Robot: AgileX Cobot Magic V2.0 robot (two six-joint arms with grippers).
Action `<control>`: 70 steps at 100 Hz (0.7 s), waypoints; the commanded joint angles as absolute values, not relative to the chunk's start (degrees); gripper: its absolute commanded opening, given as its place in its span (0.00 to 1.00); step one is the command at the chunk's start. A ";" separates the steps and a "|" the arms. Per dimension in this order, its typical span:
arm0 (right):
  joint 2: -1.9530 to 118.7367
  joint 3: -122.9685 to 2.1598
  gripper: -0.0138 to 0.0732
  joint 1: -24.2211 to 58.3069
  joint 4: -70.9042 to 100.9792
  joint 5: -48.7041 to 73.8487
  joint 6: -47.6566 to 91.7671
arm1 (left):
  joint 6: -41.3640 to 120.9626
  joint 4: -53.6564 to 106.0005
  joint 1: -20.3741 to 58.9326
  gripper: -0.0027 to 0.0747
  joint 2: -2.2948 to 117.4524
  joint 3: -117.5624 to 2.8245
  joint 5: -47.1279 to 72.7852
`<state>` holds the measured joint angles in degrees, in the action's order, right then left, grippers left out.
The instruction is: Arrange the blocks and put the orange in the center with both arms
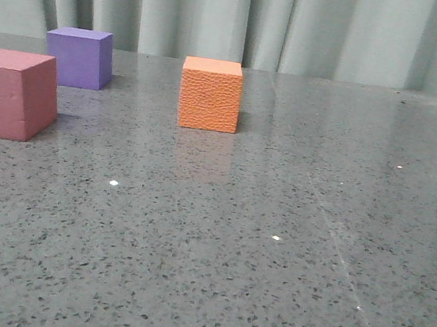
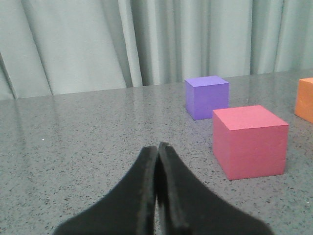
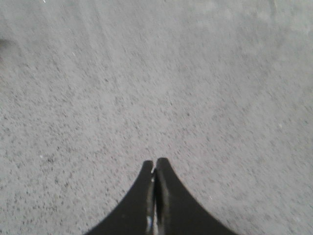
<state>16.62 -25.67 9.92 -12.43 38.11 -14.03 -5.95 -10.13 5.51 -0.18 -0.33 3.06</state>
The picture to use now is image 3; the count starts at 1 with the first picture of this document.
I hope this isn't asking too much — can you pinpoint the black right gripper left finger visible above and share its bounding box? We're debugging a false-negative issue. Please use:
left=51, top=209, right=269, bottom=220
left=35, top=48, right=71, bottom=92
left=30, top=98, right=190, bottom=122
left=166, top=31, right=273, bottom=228
left=87, top=161, right=155, bottom=235

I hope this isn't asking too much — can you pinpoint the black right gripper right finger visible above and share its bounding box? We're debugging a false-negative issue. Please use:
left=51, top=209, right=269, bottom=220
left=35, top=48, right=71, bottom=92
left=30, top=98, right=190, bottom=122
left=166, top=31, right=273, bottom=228
left=155, top=158, right=235, bottom=235

